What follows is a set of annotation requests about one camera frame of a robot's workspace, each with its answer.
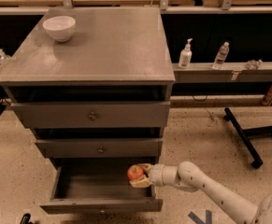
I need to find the black stand base bar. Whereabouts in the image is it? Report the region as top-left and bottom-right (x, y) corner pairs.
(224, 107), (263, 169)

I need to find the white pump lotion bottle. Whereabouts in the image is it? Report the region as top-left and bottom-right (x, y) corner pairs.
(179, 38), (192, 68)

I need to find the grey middle drawer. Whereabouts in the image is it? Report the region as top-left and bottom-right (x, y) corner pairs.
(36, 138), (163, 159)

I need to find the orange spray can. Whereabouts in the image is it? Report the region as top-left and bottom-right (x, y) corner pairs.
(261, 85), (272, 106)

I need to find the clear pump bottle left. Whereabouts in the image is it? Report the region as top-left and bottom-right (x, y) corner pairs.
(0, 49), (11, 65)

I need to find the grey drawer cabinet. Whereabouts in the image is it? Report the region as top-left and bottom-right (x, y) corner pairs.
(0, 6), (176, 216)

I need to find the clear plastic water bottle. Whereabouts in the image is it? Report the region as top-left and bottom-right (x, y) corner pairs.
(212, 42), (229, 70)

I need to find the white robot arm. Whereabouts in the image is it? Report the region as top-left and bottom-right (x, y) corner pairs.
(127, 161), (272, 224)

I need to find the crumpled clear plastic wrap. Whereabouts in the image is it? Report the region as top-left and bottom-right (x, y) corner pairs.
(246, 60), (263, 70)

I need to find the grey open bottom drawer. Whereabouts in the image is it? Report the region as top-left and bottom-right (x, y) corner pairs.
(40, 157), (163, 214)

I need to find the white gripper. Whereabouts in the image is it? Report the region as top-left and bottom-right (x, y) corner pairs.
(130, 163), (165, 189)

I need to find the white ceramic bowl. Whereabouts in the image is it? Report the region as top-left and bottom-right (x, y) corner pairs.
(42, 16), (76, 42)

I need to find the red apple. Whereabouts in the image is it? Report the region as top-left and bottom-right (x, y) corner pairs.
(127, 165), (144, 181)

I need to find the grey top drawer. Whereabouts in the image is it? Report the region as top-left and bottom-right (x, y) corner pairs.
(11, 102), (170, 128)

